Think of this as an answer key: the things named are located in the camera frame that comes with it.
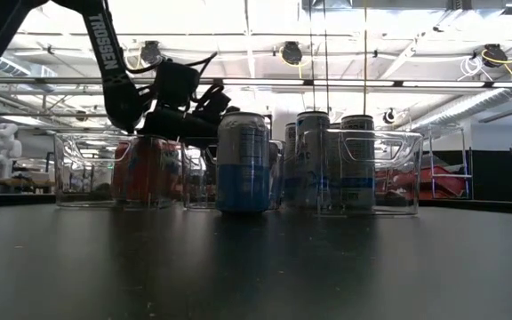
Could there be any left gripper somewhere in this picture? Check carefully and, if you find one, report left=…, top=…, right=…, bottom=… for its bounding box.
left=142, top=105, right=220, bottom=140

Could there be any clear plastic bin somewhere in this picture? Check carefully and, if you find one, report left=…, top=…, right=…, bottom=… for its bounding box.
left=53, top=132, right=185, bottom=210
left=180, top=137, right=286, bottom=211
left=282, top=128, right=424, bottom=218

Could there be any white robot statue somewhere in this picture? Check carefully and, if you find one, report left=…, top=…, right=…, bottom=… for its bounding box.
left=0, top=123, right=24, bottom=180

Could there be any black workbench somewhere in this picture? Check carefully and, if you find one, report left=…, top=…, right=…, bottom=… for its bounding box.
left=0, top=191, right=57, bottom=209
left=418, top=198, right=512, bottom=218

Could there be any red storage rack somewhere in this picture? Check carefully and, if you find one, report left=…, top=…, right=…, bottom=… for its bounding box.
left=374, top=164, right=468, bottom=200

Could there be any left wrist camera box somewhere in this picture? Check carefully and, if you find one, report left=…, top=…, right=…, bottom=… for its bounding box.
left=155, top=60, right=203, bottom=107

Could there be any long horizontal ceiling rail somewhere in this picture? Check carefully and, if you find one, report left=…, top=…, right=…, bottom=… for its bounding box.
left=0, top=76, right=512, bottom=90

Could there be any silver ventilation duct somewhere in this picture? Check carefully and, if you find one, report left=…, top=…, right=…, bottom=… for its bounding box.
left=406, top=86, right=512, bottom=131

